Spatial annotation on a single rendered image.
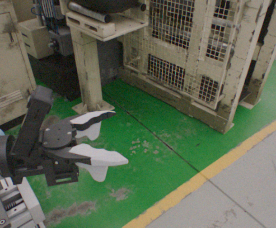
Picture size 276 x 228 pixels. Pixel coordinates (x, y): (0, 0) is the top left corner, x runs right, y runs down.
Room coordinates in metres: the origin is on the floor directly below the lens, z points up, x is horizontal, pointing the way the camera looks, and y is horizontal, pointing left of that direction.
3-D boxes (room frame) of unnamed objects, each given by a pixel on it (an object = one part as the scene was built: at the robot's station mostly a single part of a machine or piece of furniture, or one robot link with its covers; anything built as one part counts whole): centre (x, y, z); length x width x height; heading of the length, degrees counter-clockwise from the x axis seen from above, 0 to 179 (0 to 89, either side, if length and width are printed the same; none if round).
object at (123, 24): (1.64, 0.18, 0.80); 0.37 x 0.36 x 0.02; 136
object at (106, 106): (1.81, 0.37, 0.02); 0.27 x 0.27 x 0.04; 46
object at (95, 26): (1.54, 0.28, 0.83); 0.36 x 0.09 x 0.06; 46
